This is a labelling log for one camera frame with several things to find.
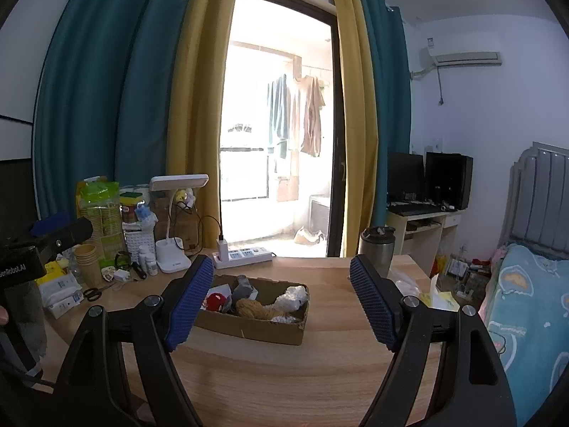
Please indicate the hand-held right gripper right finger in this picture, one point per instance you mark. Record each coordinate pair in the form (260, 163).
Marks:
(371, 302)

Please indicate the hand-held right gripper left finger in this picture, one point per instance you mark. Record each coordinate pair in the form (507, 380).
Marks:
(191, 302)

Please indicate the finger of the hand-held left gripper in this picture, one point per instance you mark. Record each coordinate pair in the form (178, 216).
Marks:
(71, 231)
(49, 224)

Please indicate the red ball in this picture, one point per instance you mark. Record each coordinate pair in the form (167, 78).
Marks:
(216, 301)

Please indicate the grey soft cloth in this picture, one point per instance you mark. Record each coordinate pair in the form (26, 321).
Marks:
(243, 291)

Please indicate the cardboard box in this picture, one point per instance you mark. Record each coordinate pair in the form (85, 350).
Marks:
(249, 331)

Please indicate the person's left hand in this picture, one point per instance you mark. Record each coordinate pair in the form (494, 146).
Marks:
(3, 315)

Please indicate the yellow tissue pack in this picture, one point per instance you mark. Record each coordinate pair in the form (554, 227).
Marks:
(53, 271)

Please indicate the green pack of paper cups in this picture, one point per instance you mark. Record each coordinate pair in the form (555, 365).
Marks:
(102, 218)

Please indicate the stack of brown paper cups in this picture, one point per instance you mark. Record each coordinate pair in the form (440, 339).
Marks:
(86, 262)

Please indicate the clear plastic bag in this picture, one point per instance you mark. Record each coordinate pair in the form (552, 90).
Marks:
(406, 288)

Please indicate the white wipes pack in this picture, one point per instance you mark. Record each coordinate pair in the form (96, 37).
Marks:
(62, 287)

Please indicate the white desk lamp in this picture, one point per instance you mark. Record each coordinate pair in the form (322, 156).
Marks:
(171, 258)

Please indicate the steel tumbler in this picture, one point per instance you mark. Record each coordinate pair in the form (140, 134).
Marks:
(378, 253)

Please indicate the white pill bottle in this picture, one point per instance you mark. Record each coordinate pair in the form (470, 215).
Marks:
(152, 267)
(144, 255)

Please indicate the black glasses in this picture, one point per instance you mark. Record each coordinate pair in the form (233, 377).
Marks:
(118, 260)

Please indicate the white tissue pack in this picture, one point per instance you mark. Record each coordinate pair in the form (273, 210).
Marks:
(64, 306)

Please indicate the jar with red lid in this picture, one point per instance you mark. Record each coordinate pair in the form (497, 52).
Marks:
(130, 213)

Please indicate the black marker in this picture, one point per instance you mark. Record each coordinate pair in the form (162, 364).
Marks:
(138, 270)

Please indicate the white charger plug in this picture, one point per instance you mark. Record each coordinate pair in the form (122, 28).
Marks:
(222, 249)

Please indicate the white woven basket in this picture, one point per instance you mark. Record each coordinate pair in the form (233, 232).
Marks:
(135, 240)

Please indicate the white power adapter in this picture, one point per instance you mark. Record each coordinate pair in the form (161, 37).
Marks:
(120, 274)

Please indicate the black scissors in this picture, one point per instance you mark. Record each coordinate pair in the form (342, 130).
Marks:
(91, 294)

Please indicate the yellow green sponge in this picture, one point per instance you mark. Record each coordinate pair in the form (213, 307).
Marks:
(131, 195)

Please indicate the white power strip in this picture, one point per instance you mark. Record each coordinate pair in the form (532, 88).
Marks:
(244, 255)

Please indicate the yellow tissue box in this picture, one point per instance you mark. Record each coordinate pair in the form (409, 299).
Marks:
(442, 300)

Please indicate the brown cardboard carton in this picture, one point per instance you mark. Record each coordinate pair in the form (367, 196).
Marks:
(186, 231)

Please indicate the white computer desk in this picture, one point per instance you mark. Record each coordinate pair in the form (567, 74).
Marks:
(418, 244)

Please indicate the blue plastic bag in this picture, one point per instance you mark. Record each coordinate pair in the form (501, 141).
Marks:
(146, 215)

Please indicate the black keyboard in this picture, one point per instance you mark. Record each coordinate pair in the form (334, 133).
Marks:
(411, 209)

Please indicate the yellow duck toy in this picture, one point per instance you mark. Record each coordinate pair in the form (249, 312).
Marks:
(181, 196)

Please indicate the black computer monitor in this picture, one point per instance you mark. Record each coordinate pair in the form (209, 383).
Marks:
(405, 175)
(449, 178)

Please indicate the blue printed blanket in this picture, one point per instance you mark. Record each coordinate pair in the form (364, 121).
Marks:
(529, 311)

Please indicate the teal curtain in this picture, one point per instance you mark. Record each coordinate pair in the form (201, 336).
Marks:
(111, 75)
(391, 75)

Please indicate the yellow curtain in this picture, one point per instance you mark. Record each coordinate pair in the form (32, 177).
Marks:
(353, 120)
(195, 98)

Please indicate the grey padded headboard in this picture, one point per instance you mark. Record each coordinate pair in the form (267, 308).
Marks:
(538, 204)

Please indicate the hanging beige shirt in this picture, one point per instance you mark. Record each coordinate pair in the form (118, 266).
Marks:
(309, 115)

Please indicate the hanging teal shirt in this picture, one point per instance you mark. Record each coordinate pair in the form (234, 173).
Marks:
(278, 106)

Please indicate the white air conditioner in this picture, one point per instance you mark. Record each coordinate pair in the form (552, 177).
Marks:
(462, 53)

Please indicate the dark door frame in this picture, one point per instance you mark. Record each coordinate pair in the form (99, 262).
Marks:
(338, 142)

